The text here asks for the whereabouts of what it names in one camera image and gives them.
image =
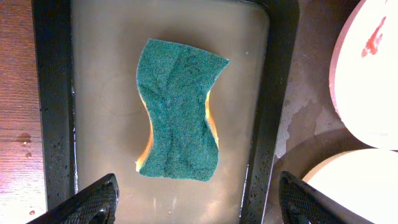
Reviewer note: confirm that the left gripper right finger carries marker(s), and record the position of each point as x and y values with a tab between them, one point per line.
301	203

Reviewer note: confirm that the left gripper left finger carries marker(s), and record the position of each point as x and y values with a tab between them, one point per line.
96	204

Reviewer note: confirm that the green yellow sponge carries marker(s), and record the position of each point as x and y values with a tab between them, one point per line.
174	83

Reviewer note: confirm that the white plate top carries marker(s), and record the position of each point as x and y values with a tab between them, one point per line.
363	73

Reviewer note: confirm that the white plate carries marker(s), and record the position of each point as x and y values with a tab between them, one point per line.
363	181
363	73

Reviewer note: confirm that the large brown serving tray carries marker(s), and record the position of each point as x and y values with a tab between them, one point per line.
310	131

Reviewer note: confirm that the small black tray with water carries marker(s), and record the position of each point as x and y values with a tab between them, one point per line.
94	123

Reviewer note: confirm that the white plate bottom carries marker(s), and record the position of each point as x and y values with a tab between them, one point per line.
363	181

